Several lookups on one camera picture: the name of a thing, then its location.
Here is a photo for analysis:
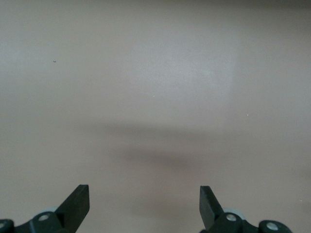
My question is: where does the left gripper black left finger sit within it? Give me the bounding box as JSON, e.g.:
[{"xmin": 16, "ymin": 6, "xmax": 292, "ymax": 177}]
[{"xmin": 0, "ymin": 184, "xmax": 90, "ymax": 233}]

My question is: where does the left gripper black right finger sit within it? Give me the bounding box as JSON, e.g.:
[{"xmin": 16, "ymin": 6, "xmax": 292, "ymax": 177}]
[{"xmin": 199, "ymin": 185, "xmax": 292, "ymax": 233}]

